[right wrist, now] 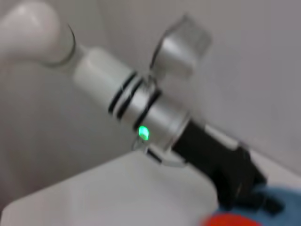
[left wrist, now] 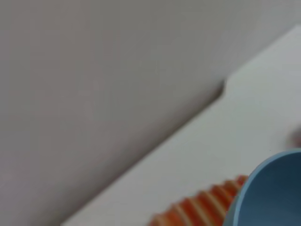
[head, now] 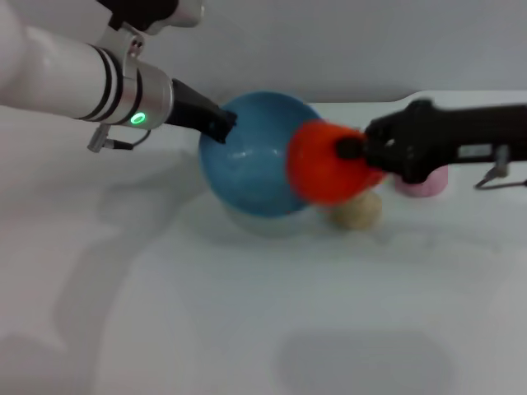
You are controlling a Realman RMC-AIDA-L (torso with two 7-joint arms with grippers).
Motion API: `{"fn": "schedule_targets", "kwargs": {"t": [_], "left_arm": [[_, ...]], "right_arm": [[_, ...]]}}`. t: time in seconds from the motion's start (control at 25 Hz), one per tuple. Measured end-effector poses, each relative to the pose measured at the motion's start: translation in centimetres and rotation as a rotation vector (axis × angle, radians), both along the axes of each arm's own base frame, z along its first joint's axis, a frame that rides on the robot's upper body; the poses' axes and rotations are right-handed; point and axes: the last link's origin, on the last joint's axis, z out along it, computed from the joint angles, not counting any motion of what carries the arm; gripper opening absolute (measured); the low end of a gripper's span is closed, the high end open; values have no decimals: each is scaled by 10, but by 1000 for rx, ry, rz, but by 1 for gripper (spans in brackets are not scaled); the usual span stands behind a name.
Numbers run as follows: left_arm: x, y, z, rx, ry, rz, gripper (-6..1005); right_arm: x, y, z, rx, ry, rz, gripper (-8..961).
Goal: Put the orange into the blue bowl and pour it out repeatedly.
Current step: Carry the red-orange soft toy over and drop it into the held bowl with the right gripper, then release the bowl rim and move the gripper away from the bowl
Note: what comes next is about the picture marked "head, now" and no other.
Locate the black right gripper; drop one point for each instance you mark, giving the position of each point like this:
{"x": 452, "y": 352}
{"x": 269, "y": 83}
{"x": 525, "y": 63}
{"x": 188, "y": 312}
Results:
{"x": 436, "y": 131}

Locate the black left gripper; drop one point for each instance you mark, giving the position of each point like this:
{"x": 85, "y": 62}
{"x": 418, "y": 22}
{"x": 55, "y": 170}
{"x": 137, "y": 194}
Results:
{"x": 189, "y": 107}

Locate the orange toy fruit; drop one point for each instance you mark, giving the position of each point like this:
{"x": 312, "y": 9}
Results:
{"x": 321, "y": 173}

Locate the blue plastic bowl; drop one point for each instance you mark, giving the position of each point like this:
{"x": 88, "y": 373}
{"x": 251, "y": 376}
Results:
{"x": 247, "y": 173}

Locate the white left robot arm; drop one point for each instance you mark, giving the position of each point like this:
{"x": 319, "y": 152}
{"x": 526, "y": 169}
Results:
{"x": 53, "y": 70}

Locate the beige round bun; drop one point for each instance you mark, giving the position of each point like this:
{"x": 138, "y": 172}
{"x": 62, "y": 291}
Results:
{"x": 358, "y": 212}

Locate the pink round bun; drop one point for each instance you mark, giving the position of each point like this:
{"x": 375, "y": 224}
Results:
{"x": 428, "y": 185}

